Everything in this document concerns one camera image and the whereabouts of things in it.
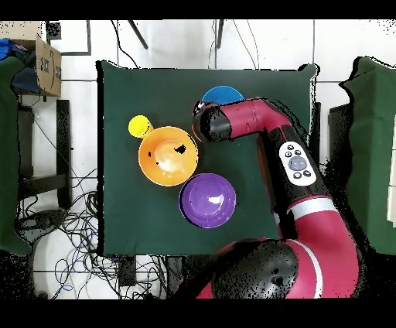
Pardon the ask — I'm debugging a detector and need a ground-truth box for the large orange bowl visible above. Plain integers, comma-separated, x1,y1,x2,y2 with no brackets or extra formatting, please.
138,125,200,187

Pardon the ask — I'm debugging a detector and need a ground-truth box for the large purple bowl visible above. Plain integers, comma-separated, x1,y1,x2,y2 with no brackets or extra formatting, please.
178,173,237,230

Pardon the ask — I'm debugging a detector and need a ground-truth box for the large blue bowl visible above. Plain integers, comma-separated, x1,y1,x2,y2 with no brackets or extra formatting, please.
200,85,246,106

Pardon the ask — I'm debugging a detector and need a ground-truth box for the dark green tablecloth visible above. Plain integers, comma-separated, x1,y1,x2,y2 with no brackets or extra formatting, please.
94,60,319,258

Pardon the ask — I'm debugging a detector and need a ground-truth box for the black power strip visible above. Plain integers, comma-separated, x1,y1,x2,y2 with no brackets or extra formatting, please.
118,255,138,287

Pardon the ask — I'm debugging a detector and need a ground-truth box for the black tripod leg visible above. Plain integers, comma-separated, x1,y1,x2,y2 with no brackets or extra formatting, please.
127,19,149,50
215,19,225,50

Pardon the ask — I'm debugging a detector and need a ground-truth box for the green cloth side table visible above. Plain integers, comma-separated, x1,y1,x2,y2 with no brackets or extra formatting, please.
0,56,33,258
338,56,396,256

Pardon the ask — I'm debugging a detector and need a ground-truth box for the cardboard box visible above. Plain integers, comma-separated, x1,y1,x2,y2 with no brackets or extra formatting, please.
0,20,63,97

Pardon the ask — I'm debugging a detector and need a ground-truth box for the blue cloth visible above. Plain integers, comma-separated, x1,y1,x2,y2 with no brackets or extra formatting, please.
0,37,22,61

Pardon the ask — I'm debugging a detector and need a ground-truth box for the tangle of floor cables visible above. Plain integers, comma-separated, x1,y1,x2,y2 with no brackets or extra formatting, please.
18,166,174,299

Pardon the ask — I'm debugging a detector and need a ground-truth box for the black stool frame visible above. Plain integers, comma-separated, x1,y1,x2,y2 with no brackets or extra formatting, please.
309,101,352,186
16,98,73,211

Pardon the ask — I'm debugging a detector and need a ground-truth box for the black pedestal leg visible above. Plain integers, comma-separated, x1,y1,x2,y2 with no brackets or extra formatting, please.
16,208,67,245

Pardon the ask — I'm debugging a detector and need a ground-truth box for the black metal frame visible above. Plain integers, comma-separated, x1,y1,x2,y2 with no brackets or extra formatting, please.
45,19,93,57

